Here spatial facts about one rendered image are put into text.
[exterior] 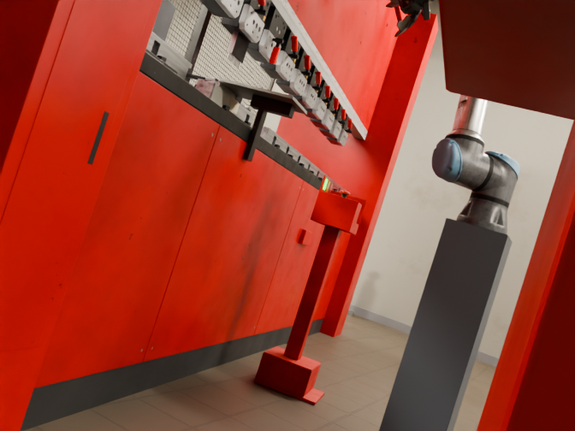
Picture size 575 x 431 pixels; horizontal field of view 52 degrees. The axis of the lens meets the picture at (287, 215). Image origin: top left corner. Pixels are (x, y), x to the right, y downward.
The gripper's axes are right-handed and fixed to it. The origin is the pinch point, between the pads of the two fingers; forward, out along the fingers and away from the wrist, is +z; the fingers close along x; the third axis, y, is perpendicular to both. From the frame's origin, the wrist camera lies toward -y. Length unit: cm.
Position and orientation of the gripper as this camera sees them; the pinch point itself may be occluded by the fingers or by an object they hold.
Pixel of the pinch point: (391, 22)
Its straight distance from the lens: 254.2
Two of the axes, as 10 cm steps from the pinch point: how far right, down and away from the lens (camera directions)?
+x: 1.7, 9.3, -3.3
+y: -6.9, -1.3, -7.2
